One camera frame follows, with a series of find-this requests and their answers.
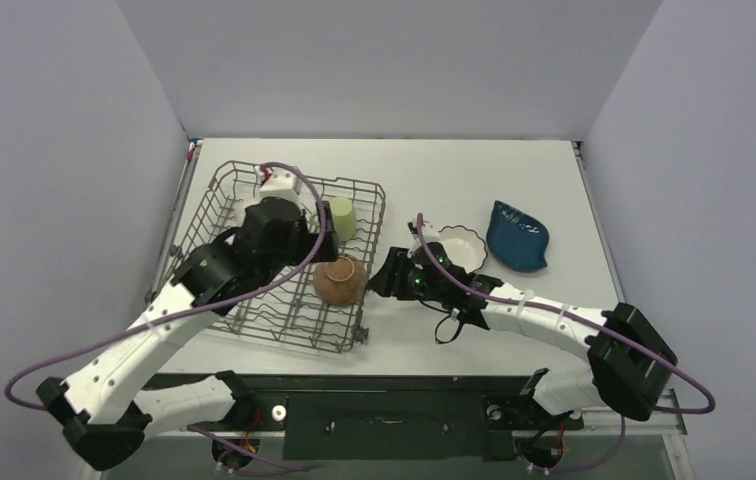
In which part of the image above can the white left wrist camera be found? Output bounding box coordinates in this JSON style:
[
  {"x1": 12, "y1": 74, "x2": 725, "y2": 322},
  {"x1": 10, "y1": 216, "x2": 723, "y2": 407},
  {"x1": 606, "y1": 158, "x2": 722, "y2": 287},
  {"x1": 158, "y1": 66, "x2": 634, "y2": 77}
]
[{"x1": 255, "y1": 166, "x2": 302, "y2": 205}]

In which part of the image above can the tan brown bowl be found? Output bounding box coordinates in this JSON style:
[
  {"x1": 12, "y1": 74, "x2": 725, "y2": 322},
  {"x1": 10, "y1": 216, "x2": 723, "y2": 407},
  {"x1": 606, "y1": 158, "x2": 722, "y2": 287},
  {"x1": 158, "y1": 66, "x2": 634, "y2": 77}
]
[{"x1": 313, "y1": 254, "x2": 367, "y2": 307}]

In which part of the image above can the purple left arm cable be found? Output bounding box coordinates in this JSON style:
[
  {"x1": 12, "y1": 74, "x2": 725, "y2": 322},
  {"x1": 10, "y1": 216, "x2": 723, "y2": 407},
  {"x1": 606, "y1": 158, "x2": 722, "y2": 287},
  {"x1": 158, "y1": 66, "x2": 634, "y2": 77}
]
[{"x1": 4, "y1": 162, "x2": 330, "y2": 477}]

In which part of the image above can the blue leaf-shaped dish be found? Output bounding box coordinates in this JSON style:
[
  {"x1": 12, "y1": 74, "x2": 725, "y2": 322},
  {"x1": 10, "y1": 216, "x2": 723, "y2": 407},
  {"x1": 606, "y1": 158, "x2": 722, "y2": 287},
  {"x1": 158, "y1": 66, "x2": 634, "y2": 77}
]
[{"x1": 485, "y1": 200, "x2": 550, "y2": 273}]

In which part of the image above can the white scalloped bowl black rim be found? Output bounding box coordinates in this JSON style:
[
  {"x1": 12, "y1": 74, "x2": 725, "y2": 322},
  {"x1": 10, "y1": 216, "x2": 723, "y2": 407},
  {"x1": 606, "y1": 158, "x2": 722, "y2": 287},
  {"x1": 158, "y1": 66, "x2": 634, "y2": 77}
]
[{"x1": 439, "y1": 225, "x2": 488, "y2": 273}]

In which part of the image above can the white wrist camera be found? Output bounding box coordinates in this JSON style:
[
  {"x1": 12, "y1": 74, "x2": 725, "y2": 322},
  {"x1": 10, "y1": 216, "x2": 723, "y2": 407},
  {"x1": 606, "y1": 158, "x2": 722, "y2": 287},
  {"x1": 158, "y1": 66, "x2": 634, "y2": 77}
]
[
  {"x1": 407, "y1": 219, "x2": 441, "y2": 257},
  {"x1": 255, "y1": 166, "x2": 302, "y2": 205}
]

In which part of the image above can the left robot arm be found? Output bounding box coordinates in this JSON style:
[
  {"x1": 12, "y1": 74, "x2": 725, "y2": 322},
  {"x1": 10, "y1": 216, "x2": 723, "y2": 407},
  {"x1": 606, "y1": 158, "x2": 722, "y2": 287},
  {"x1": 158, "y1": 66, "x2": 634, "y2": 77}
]
[{"x1": 36, "y1": 197, "x2": 339, "y2": 471}]

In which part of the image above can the green mug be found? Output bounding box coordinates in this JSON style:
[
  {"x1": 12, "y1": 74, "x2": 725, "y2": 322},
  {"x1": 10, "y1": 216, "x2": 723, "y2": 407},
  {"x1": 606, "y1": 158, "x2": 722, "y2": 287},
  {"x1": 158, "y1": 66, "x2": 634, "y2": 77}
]
[{"x1": 323, "y1": 196, "x2": 357, "y2": 243}]

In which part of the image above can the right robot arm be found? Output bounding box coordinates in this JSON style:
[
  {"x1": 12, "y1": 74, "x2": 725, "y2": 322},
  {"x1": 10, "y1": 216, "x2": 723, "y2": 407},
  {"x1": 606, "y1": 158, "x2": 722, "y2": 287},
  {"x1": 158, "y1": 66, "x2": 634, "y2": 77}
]
[{"x1": 367, "y1": 242, "x2": 677, "y2": 427}]

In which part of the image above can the grey wire dish rack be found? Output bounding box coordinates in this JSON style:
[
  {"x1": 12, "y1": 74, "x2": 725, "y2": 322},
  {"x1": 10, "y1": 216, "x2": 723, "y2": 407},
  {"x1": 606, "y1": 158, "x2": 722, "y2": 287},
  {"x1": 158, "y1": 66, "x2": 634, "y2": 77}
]
[{"x1": 146, "y1": 160, "x2": 386, "y2": 353}]

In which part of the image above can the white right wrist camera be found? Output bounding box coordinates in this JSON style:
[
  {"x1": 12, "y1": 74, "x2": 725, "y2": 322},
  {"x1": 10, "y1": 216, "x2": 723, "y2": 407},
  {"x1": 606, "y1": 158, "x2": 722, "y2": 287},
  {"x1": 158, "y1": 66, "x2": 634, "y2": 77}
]
[{"x1": 407, "y1": 219, "x2": 441, "y2": 257}]

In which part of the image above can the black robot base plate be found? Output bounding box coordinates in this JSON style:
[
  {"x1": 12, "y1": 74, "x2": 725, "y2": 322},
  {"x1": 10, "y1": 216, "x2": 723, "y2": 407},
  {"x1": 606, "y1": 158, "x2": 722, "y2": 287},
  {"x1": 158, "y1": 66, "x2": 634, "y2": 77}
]
[{"x1": 119, "y1": 374, "x2": 591, "y2": 463}]

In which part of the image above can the aluminium table edge rail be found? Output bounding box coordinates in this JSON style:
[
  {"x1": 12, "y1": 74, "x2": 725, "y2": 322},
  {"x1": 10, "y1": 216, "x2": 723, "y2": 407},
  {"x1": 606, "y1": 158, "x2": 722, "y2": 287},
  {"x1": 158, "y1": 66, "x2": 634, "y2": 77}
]
[{"x1": 571, "y1": 141, "x2": 603, "y2": 235}]

